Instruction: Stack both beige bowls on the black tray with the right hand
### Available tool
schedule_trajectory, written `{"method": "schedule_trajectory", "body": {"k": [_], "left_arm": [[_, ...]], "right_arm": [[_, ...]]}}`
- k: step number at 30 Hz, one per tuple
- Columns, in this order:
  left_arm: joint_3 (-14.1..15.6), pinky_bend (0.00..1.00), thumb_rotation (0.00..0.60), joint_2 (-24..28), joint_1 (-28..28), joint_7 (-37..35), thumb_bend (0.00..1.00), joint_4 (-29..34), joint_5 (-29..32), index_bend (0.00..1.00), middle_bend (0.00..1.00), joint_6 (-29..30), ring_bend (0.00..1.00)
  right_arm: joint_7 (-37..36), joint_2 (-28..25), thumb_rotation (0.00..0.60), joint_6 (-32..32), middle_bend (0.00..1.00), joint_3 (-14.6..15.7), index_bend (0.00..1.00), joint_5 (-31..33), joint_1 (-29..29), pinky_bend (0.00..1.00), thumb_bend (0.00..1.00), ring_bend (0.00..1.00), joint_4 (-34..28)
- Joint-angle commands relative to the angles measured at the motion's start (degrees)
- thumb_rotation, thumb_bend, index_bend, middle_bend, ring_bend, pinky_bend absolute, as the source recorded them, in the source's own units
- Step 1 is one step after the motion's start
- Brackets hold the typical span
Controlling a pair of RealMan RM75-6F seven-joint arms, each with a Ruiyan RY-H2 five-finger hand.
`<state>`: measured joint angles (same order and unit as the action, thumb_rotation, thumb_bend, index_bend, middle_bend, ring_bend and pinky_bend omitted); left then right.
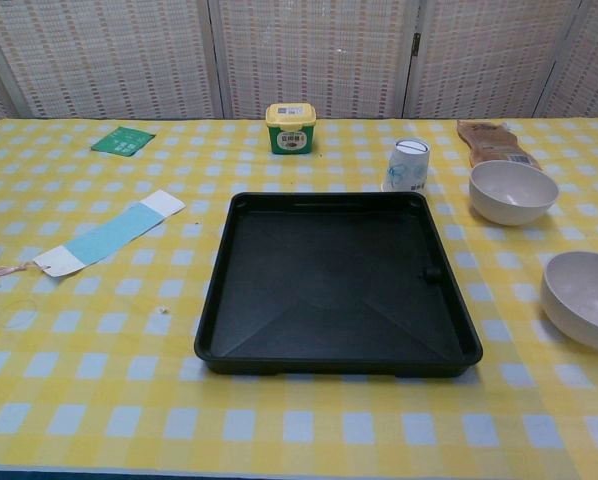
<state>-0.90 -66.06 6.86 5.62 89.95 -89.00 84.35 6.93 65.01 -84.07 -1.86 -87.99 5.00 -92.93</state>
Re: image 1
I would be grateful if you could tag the beige plastic bowl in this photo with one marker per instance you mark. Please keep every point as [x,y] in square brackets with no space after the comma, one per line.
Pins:
[509,200]
[581,300]

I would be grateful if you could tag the blue and white paper bookmark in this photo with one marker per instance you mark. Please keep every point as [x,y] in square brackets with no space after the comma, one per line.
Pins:
[109,235]

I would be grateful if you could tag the brown snack package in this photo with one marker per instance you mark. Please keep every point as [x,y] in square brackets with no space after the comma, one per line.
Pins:
[484,137]

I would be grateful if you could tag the green flat packet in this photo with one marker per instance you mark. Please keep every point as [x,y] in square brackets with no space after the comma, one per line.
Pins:
[123,140]

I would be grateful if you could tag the white woven folding screen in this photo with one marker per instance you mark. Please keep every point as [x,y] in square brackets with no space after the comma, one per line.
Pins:
[309,55]

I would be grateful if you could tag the black square plastic tray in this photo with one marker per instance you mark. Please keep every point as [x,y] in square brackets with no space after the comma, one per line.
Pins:
[279,320]

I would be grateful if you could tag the green tub with yellow lid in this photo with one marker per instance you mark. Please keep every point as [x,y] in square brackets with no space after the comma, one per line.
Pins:
[291,135]

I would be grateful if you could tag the white blue paper cup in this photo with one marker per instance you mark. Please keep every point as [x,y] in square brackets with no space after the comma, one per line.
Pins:
[407,167]

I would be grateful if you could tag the yellow checkered tablecloth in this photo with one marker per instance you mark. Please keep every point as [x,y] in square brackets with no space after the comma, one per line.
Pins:
[129,400]

